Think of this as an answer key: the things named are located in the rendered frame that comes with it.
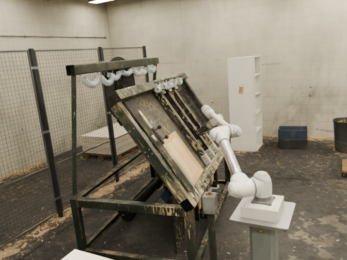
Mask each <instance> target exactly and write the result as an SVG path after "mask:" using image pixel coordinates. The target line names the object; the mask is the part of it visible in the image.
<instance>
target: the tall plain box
mask: <svg viewBox="0 0 347 260"><path fill-rule="evenodd" d="M61 260H113V259H110V258H106V257H102V256H98V255H95V254H91V253H88V252H84V251H80V250H77V249H74V250H73V251H72V252H70V253H69V254H68V255H66V256H65V257H64V258H63V259H61Z"/></svg>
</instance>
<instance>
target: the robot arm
mask: <svg viewBox="0 0 347 260"><path fill-rule="evenodd" d="M201 111H202V113H203V114H204V115H205V116H206V117H207V118H208V119H209V121H208V122H207V123H206V124H205V125H203V126H201V125H200V126H199V128H200V127H201V129H200V130H199V128H198V129H197V130H196V132H195V134H194V135H193V136H197V135H198V136H201V135H203V134H206V131H207V130H209V129H211V128H213V127H214V126H217V125H218V124H220V125H221V126H218V127H215V128H213V129H211V130H210V133H209V135H210V138H211V140H213V141H216V142H217V144H219V145H220V148H221V150H222V153H223V155H224V158H225V160H226V163H227V165H228V168H229V171H230V173H231V178H230V183H229V184H228V192H229V194H230V195H231V196H232V197H235V198H246V197H251V196H254V199H253V200H252V201H251V203H252V204H262V205H268V206H272V202H273V201H274V199H275V196H272V181H271V178H270V176H269V174H268V173H267V172H265V171H258V172H256V173H255V174H254V176H253V177H251V178H248V177H247V176H246V174H245V173H242V171H241V168H240V166H239V163H238V161H237V159H236V156H235V154H234V151H233V149H232V147H231V144H230V142H229V140H230V138H234V137H239V136H241V134H242V130H241V128H240V127H239V126H237V125H234V124H228V123H227V122H225V121H224V120H223V119H224V118H223V116H222V115H221V114H215V112H214V110H213V109H212V108H211V107H210V106H208V105H203V106H202V108H201ZM198 130H199V131H201V130H202V131H201V132H200V133H202V132H204V133H202V134H200V133H198V132H199V131H198Z"/></svg>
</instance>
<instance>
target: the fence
mask: <svg viewBox="0 0 347 260"><path fill-rule="evenodd" d="M136 114H137V116H138V117H139V119H140V120H141V121H142V123H143V124H144V126H145V127H146V129H147V130H148V131H149V133H150V134H151V135H154V136H155V138H156V139H157V144H158V145H159V146H160V148H161V149H162V150H163V151H165V150H166V152H167V153H168V155H169V157H168V159H169V160H170V161H171V163H172V164H173V166H174V167H175V168H176V170H177V171H178V172H179V174H180V175H181V176H182V178H183V179H184V181H185V182H186V183H187V185H188V186H189V188H190V189H192V188H194V186H195V185H194V183H193V182H192V181H191V179H190V178H189V177H188V175H187V174H186V173H185V171H184V170H183V169H182V167H181V166H180V164H179V163H178V162H177V160H176V159H175V157H174V156H173V155H172V153H171V152H170V150H169V149H168V148H167V146H166V145H165V144H162V143H161V142H160V140H159V139H158V137H157V136H156V135H155V133H154V132H153V130H152V126H151V124H150V123H149V122H148V120H147V119H146V120H147V121H146V120H145V119H144V118H143V117H145V116H144V115H141V114H140V110H139V111H138V112H136ZM142 114H143V113H142Z"/></svg>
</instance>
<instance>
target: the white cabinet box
mask: <svg viewBox="0 0 347 260"><path fill-rule="evenodd" d="M227 66H228V89H229V113H230V124H234V125H237V126H239V127H240V128H241V130H242V134H241V136H239V137H234V138H231V147H232V149H233V151H249V152H257V151H258V150H259V148H260V147H261V146H262V144H263V140H262V89H261V55H259V56H246V57H234V58H227Z"/></svg>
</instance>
